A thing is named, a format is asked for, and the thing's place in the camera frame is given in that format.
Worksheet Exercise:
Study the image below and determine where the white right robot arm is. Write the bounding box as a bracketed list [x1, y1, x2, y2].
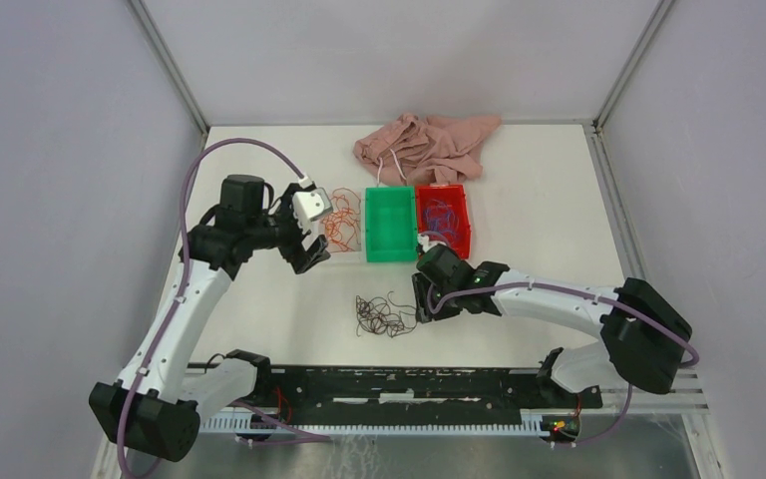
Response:
[412, 241, 699, 407]

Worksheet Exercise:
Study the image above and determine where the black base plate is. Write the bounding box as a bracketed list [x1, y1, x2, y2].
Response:
[243, 365, 603, 426]

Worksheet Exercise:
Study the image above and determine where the clear plastic bin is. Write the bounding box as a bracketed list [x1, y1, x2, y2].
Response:
[319, 188, 365, 263]

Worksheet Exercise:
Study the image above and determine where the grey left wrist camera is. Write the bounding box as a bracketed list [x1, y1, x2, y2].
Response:
[291, 176, 333, 234]

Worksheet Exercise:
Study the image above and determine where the red plastic bin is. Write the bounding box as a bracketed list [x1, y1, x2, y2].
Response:
[415, 185, 472, 259]

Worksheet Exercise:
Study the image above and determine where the orange cable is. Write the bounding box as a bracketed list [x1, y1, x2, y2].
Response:
[319, 188, 364, 253]

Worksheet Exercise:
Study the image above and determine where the green plastic bin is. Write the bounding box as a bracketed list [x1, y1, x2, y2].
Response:
[364, 187, 418, 263]

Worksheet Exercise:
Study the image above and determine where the blue cable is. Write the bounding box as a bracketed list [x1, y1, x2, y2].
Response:
[421, 195, 472, 249]

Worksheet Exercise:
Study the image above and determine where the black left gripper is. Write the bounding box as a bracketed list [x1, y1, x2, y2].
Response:
[247, 184, 330, 273]

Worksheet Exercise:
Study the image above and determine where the black cable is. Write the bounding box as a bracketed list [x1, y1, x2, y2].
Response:
[354, 291, 421, 338]

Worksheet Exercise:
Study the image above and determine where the pink cloth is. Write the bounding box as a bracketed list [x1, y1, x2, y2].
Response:
[352, 113, 502, 187]

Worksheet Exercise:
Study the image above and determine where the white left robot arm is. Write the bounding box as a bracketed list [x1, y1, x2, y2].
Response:
[88, 175, 333, 462]

